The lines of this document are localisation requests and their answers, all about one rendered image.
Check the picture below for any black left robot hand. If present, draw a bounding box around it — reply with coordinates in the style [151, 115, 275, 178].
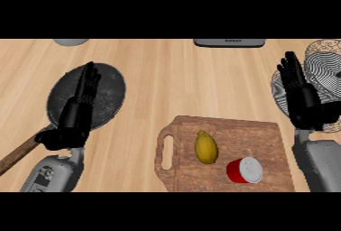
[33, 60, 101, 152]

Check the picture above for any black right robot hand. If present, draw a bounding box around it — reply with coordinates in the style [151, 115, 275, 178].
[275, 51, 341, 132]

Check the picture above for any brown wooden cutting board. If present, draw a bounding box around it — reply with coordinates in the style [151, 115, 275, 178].
[153, 115, 295, 193]

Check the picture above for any yellow lemon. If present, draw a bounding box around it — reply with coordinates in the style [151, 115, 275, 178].
[193, 129, 219, 165]

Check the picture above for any pale grey round object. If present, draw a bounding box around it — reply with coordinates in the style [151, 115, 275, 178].
[51, 39, 89, 47]

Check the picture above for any red can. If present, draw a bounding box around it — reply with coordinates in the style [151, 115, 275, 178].
[224, 156, 265, 185]

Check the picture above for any dark pan with wooden handle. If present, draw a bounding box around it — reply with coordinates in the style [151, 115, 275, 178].
[0, 62, 128, 177]

